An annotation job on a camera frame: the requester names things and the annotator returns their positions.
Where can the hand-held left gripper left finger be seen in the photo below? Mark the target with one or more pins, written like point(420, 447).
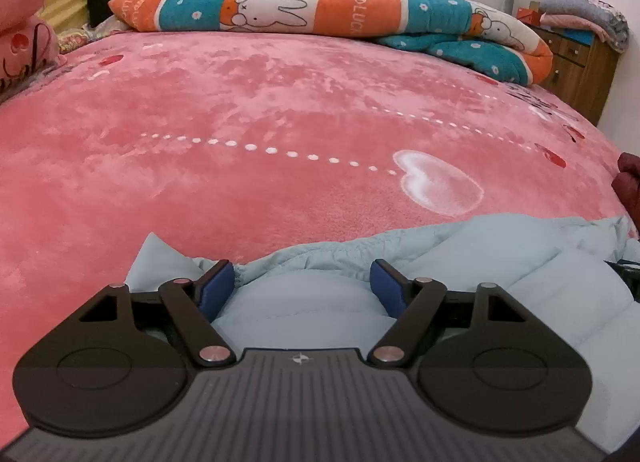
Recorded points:
point(217, 287)

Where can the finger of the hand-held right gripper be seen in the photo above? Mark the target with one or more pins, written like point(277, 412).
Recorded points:
point(631, 277)

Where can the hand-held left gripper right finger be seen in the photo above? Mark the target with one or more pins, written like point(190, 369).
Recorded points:
point(387, 289)

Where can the light blue padded jacket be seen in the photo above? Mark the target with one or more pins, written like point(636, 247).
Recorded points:
point(500, 272)

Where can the maroon folded garment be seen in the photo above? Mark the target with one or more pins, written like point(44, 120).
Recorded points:
point(629, 187)

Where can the pink heart print blanket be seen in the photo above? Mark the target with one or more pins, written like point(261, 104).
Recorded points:
point(250, 107)

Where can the wooden cabinet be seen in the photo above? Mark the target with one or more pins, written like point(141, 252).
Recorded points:
point(580, 67)

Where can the pink folded blanket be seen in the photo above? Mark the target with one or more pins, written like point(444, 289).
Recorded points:
point(565, 21)

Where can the grey folded blanket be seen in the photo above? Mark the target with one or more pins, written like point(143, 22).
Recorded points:
point(585, 12)

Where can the orange box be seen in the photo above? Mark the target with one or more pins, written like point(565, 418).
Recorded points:
point(528, 16)

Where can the floral pillow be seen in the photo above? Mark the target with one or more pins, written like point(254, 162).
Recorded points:
point(82, 40)

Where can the rabbit print fleece blanket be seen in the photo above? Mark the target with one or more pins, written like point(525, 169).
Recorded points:
point(310, 7)

